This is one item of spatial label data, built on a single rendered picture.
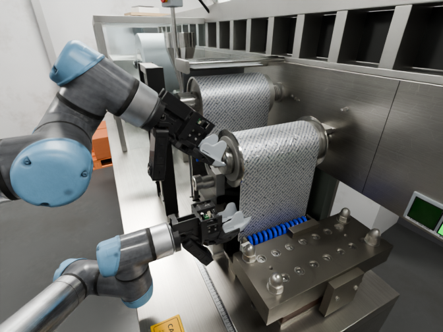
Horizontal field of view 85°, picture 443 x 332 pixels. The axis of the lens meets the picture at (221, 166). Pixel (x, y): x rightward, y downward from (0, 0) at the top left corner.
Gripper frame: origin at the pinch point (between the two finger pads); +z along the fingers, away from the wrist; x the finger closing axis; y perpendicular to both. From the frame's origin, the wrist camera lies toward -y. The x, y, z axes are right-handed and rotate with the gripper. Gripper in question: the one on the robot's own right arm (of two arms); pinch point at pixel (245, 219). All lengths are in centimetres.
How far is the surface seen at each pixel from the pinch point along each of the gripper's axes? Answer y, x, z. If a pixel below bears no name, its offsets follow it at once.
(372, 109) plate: 27.4, -5.3, 30.8
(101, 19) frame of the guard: 49, 102, -21
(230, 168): 15.3, 2.5, -3.6
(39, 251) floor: -109, 143, -100
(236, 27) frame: 46, 69, 33
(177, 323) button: -16.6, -8.7, -22.8
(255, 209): 2.5, -0.3, 2.7
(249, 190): 9.3, -0.3, 0.4
